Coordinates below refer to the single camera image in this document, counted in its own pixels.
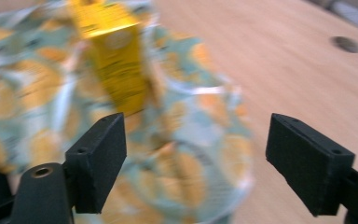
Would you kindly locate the yellow carton box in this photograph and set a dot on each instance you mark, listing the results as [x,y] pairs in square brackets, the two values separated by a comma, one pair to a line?
[118,62]

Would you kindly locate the dark round table grommet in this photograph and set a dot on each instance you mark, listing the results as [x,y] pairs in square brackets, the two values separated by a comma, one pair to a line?
[346,44]

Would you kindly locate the teal orange floral sleeveless top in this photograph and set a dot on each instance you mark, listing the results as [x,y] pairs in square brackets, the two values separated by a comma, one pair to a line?
[43,93]

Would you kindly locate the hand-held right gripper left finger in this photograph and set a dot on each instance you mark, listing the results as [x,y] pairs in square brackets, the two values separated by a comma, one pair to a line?
[98,161]

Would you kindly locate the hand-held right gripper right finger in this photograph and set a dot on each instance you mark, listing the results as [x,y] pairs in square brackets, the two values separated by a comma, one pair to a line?
[307,165]

